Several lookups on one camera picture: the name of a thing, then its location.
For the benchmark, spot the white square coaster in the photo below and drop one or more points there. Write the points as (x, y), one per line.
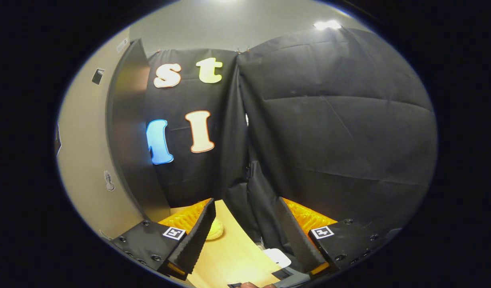
(276, 257)

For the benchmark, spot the black backdrop cloth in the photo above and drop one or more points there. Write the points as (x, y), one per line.
(329, 140)

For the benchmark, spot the light grey cabinet door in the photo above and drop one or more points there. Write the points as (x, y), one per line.
(85, 140)

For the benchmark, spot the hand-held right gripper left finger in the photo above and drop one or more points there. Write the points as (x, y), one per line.
(197, 236)

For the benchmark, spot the dark grey cabinet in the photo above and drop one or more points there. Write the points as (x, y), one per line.
(129, 140)

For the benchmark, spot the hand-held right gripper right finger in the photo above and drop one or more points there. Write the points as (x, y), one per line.
(295, 240)

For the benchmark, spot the yellow round sponge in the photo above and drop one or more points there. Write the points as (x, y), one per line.
(215, 230)

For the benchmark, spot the ceiling light panel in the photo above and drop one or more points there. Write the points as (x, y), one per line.
(327, 24)

